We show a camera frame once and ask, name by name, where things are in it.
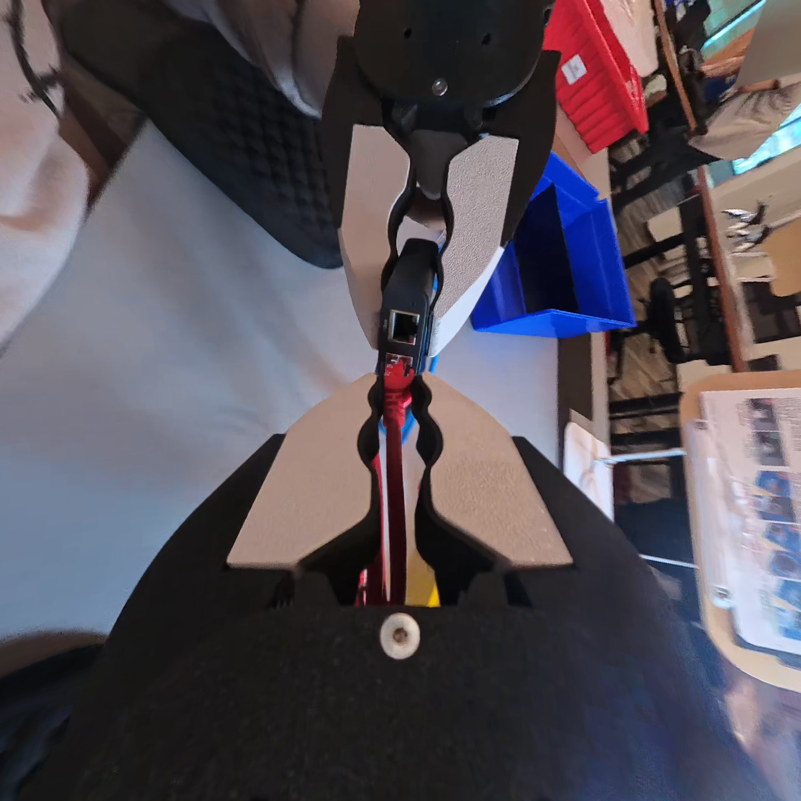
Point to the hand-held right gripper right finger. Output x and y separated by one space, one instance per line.
500 500

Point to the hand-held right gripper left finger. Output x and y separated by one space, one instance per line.
306 500

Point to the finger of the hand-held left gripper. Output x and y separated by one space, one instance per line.
482 206
366 206

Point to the black ethernet adapter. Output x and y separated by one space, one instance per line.
407 281

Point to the yellow plastic bin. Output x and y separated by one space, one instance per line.
420 591

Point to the blue plastic bin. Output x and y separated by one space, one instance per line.
594 263

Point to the person's left hand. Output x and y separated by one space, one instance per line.
319 62

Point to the red plastic bin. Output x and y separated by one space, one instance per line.
601 94

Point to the black office chair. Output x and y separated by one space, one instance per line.
663 313

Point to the wooden background table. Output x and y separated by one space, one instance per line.
719 269

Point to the rounded wooden board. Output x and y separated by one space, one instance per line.
738 380

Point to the printed instruction poster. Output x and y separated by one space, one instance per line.
770 500

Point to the person's light printed shirt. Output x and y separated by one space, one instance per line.
31 156

